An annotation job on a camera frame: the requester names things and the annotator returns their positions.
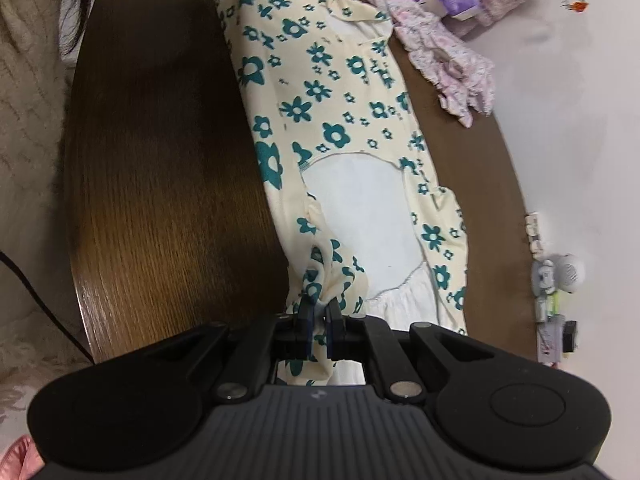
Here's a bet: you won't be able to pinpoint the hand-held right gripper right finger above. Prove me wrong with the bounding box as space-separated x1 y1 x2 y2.
325 302 501 403

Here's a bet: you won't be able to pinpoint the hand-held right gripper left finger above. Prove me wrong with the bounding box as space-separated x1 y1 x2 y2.
145 296 317 403

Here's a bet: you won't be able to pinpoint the cream green floral dress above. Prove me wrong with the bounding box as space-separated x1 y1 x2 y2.
209 0 471 386

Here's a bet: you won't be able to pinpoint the green white small packs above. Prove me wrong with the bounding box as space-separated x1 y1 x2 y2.
534 294 563 323

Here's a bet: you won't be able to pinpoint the grey tin box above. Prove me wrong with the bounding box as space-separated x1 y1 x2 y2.
536 315 568 366

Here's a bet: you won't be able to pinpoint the white astronaut speaker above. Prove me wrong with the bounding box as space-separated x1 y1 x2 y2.
530 254 586 306

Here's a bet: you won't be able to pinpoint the pink floral garment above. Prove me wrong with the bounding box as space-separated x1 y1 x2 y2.
361 0 496 128

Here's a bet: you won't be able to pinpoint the pink cloth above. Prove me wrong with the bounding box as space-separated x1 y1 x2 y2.
0 435 43 480

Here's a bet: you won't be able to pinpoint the cream knit sweater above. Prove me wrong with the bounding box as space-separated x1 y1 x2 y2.
0 0 96 361

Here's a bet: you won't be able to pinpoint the person's dark hair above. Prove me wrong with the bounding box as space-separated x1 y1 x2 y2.
59 0 97 57

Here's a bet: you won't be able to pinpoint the white cable clip holder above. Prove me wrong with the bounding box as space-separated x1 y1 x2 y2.
524 211 546 256

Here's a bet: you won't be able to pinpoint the black cable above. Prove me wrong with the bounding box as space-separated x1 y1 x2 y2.
0 252 97 363

